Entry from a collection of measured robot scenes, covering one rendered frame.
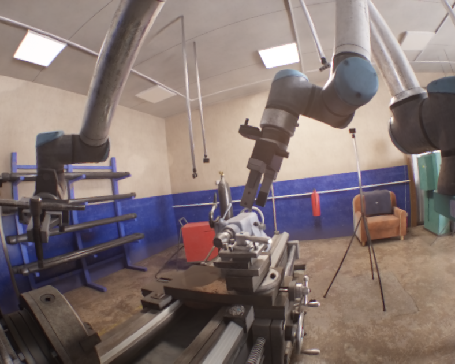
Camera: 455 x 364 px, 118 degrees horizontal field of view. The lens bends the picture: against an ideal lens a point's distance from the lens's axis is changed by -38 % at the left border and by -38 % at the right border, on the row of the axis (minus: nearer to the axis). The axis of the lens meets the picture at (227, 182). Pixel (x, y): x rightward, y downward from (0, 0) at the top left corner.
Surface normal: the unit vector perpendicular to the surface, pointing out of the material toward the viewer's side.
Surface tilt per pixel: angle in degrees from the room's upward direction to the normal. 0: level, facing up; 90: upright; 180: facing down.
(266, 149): 83
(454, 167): 70
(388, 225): 90
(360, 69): 95
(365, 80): 95
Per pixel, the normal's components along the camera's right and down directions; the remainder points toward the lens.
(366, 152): -0.37, 0.04
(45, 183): 0.60, 0.26
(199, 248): -0.04, -0.01
